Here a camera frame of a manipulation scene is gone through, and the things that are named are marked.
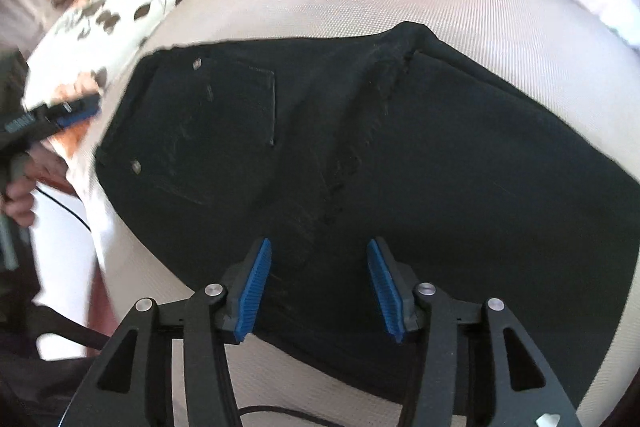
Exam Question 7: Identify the black denim pants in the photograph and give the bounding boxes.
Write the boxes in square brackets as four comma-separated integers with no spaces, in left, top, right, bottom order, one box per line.
[94,23,639,402]

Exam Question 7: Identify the left hand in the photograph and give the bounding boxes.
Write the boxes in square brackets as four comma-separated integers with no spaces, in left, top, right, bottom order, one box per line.
[1,144,75,228]

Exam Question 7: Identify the floral orange white pillow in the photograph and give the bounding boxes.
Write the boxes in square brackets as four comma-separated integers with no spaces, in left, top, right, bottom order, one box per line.
[22,0,224,158]

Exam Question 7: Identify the beige bed sheet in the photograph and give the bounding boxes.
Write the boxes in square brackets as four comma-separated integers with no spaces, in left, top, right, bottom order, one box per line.
[70,0,639,426]

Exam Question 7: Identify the black cable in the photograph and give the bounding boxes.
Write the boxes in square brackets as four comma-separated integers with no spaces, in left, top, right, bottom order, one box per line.
[34,185,94,233]

